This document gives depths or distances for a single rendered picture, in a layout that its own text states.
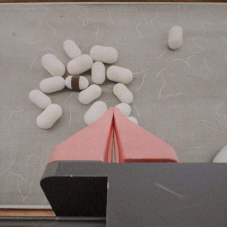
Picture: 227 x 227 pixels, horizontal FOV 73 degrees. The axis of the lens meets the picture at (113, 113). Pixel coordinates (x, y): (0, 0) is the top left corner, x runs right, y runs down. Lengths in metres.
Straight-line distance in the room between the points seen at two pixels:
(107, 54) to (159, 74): 0.08
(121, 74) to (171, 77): 0.07
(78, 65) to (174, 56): 0.14
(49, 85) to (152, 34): 0.17
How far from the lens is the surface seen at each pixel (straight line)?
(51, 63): 0.23
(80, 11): 0.30
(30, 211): 0.23
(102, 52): 0.22
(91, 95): 0.20
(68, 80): 0.21
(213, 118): 0.24
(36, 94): 0.22
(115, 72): 0.21
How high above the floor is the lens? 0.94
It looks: 75 degrees down
